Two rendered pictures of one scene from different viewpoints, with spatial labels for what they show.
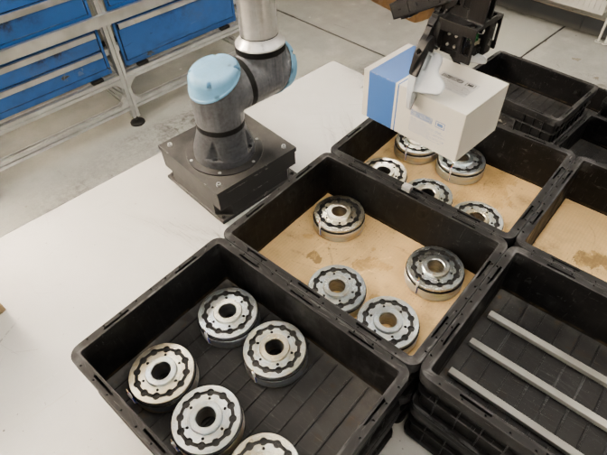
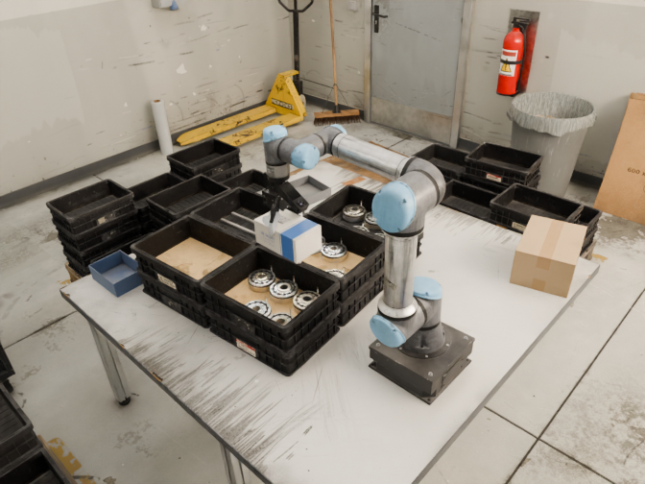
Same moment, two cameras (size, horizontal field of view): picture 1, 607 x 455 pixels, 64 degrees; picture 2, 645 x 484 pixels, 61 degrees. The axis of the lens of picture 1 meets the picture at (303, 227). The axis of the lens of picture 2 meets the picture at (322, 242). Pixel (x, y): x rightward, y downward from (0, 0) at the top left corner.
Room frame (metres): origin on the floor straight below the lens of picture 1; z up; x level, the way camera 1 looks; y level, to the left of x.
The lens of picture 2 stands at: (2.28, -0.23, 2.09)
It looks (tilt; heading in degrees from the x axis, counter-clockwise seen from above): 34 degrees down; 176
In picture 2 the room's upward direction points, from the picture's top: 2 degrees counter-clockwise
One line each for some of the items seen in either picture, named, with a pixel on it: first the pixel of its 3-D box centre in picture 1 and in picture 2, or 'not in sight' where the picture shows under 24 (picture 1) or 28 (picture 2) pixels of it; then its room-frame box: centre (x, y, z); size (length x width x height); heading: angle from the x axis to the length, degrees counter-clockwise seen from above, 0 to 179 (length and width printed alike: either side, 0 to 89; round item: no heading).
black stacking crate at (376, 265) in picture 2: (359, 261); (322, 256); (0.54, -0.10, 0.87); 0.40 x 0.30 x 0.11; 47
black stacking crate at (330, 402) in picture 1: (240, 381); (367, 223); (0.32, 0.11, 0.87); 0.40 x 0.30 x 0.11; 47
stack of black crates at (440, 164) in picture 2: not in sight; (444, 180); (-1.04, 0.88, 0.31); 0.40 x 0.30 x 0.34; 41
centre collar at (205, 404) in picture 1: (206, 417); not in sight; (0.27, 0.16, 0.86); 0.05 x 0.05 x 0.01
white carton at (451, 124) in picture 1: (430, 99); (288, 233); (0.71, -0.23, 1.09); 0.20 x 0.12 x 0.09; 41
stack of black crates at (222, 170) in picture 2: not in sight; (208, 182); (-1.15, -0.74, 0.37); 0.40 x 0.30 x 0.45; 131
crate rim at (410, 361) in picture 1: (361, 242); (322, 245); (0.54, -0.10, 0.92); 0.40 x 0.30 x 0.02; 47
